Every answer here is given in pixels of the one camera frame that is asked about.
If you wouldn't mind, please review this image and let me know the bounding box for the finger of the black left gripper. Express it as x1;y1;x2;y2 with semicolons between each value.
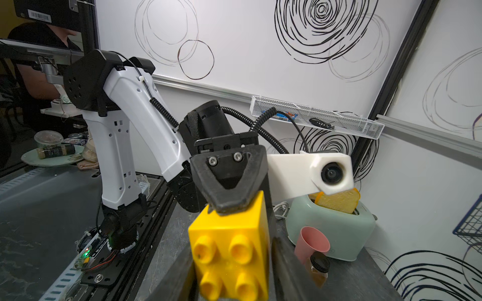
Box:
190;145;269;214

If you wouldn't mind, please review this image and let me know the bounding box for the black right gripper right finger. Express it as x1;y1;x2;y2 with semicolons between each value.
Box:
271;237;323;300

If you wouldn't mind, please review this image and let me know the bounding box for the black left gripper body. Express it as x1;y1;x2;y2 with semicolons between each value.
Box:
178;100;271;213

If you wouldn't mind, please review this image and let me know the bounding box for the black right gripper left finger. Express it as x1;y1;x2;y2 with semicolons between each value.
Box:
146;244;198;300

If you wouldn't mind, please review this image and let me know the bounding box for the yellow tall lego brick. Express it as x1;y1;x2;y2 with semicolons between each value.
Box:
188;191;269;300

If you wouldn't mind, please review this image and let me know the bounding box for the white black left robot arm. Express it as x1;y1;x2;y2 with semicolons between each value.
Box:
64;50;272;253

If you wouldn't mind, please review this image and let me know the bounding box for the brown spice jar black lid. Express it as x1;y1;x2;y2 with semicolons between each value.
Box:
305;252;331;287

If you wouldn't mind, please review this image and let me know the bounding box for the pink plastic cup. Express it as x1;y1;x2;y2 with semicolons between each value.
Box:
294;227;331;264

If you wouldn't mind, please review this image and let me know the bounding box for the mint green toaster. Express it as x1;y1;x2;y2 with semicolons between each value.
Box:
286;196;375;262

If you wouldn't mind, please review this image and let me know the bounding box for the blue snack packet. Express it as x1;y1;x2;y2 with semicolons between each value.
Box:
274;111;298;121

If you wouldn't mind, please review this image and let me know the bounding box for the right toy bread slice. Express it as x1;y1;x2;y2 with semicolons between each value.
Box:
315;188;361;214

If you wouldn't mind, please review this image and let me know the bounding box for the black remote on shelf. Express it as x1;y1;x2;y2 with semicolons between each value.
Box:
309;118;335;130

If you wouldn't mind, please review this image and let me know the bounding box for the green plate with items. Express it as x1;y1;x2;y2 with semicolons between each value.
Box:
21;130;87;168

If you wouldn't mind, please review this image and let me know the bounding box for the person in black shirt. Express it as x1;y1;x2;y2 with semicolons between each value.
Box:
6;21;84;132

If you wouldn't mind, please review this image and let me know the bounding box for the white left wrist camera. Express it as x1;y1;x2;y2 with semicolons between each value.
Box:
267;152;355;204

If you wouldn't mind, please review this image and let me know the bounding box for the white toaster power cable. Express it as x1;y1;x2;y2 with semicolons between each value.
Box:
272;201;291;221

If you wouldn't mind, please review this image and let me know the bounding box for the white slotted cable duct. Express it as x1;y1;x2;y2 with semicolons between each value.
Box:
40;238;107;300

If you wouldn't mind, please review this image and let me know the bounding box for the black wire wall basket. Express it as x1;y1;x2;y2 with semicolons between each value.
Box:
453;196;481;246

